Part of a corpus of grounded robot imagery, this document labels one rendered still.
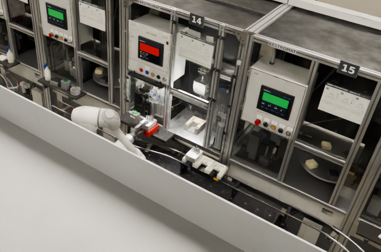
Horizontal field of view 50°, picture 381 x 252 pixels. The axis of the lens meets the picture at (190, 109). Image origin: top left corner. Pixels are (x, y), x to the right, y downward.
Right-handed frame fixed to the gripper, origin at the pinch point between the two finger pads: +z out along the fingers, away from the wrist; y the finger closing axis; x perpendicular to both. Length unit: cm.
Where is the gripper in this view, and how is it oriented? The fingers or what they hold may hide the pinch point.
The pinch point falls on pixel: (145, 126)
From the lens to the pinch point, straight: 355.2
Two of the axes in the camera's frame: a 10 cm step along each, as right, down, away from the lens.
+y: 0.7, -8.0, -5.9
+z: 5.3, -4.7, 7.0
